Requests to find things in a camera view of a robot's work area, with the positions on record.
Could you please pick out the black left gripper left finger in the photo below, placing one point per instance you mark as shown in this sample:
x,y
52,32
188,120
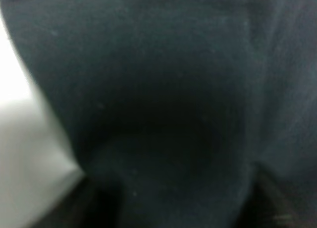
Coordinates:
x,y
90,204

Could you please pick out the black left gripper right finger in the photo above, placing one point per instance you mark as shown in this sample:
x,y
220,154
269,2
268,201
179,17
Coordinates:
x,y
277,203

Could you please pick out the black short sleeve shirt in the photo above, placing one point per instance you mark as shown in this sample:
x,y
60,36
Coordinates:
x,y
179,100

